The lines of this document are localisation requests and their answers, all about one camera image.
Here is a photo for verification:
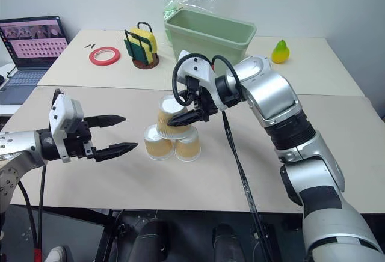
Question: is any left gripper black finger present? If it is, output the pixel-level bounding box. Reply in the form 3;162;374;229
83;114;128;129
92;142;139;163

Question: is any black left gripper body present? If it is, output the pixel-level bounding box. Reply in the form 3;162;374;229
64;118;99;160

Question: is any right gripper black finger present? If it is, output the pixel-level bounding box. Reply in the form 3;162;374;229
167;108;206;129

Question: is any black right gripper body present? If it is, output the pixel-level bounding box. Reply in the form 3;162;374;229
185;75;219;122

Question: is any tan paper cup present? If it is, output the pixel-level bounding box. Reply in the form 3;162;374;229
174;127;201;163
155;94;200;140
144;124;176;162

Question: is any red tape roll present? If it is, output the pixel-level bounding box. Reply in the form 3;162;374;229
89;46;122;66

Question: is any green plastic bin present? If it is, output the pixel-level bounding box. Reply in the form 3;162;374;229
164;8;257;71

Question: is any green scouring pad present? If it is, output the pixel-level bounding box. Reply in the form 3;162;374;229
125;34;155;65

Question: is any yellow sponge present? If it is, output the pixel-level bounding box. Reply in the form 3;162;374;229
129;26;158;56

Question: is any yellow green toy pear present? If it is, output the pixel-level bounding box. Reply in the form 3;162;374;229
271;39;291;64

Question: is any dark rounded shape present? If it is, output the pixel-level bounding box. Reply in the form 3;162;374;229
135;219;170;262
212;222;247;262

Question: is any clear plastic bag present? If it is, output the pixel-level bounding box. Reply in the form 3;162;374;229
159;0;232;18

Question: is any open laptop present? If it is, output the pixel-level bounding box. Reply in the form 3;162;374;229
0;15;71;105

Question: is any white shoe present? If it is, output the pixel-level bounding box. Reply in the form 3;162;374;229
44;245;68;262

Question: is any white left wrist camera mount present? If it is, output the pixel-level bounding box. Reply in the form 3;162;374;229
49;93;85;163

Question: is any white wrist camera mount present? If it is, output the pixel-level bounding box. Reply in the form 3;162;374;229
49;93;85;163
176;51;230;111

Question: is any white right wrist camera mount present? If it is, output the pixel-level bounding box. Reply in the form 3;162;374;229
176;51;230;111

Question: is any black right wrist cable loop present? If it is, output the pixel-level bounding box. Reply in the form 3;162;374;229
171;52;242;107

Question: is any black wire sponge rack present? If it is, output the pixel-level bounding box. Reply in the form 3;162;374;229
123;21;161;70

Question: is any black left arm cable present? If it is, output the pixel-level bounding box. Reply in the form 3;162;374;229
37;165;47;245
17;180;40;246

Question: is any long black right arm cable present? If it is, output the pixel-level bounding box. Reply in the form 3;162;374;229
221;109;276;262

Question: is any black table frame leg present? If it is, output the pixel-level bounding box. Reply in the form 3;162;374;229
95;209;122;262

